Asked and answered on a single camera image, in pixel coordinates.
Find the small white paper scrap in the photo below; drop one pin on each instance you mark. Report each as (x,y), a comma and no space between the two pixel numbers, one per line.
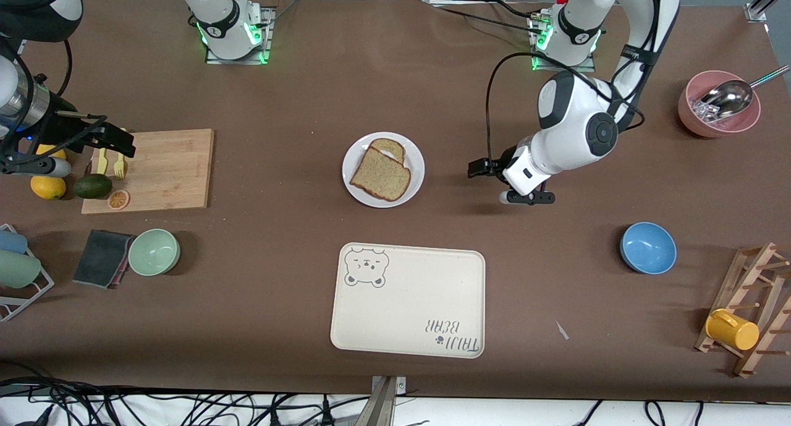
(562,330)

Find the wooden cutting board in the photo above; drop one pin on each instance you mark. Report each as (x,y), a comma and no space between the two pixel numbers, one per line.
(173,172)

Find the light blue cup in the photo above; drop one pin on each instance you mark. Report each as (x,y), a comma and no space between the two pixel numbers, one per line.
(12,242)

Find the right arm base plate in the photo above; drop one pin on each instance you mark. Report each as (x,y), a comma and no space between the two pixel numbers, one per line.
(270,27)

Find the clear ice cubes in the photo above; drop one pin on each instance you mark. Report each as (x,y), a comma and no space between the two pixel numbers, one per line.
(704,112)

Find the wooden mug rack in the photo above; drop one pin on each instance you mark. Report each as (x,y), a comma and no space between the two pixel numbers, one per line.
(738,284)

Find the yellow lemon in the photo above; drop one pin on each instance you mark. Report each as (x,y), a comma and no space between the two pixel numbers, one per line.
(50,150)
(48,188)

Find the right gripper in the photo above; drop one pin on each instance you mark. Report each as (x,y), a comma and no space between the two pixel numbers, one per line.
(60,128)

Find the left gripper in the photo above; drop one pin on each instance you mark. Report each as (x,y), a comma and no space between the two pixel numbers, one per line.
(496,166)

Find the metal table bracket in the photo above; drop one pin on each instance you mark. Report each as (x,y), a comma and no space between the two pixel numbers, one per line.
(384,404)

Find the yellow toy knife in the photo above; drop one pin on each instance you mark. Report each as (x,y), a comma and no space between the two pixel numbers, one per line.
(99,164)

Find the plain brown bread slice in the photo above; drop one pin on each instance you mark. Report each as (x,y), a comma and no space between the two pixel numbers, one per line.
(382,177)

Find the yellow mug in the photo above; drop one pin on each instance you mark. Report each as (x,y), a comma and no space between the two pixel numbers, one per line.
(732,330)

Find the pale green cup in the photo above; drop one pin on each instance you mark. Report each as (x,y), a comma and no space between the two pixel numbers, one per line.
(17,270)

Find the fried egg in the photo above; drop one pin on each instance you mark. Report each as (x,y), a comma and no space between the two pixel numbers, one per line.
(394,155)

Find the dark grey sponge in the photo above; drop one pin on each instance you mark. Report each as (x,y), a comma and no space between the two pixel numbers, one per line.
(99,259)

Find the metal scoop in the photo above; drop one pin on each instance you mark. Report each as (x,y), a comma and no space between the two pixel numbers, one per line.
(729,98)

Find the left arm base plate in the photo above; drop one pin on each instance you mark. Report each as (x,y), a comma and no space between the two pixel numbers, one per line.
(544,67)

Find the white round plate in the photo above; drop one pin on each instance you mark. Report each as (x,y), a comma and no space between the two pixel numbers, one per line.
(415,166)

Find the orange slice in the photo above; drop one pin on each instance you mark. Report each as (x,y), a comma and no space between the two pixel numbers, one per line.
(118,200)

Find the light green bowl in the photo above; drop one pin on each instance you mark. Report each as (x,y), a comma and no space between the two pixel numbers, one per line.
(154,253)

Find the yellow toy fork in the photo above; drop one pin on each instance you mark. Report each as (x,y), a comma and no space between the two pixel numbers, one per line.
(119,168)

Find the dark green avocado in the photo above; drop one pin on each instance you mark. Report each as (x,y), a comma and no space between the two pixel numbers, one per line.
(93,186)

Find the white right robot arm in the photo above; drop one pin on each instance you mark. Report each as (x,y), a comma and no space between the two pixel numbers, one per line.
(222,24)

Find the pink bowl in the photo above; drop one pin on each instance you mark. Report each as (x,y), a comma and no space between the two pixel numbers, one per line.
(689,120)

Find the blue bowl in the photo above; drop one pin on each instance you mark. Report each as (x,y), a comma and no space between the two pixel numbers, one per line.
(649,248)

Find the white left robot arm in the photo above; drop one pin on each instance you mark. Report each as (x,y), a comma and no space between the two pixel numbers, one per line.
(581,123)

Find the cream bear print tray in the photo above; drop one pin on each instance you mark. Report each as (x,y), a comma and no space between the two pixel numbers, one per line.
(408,302)

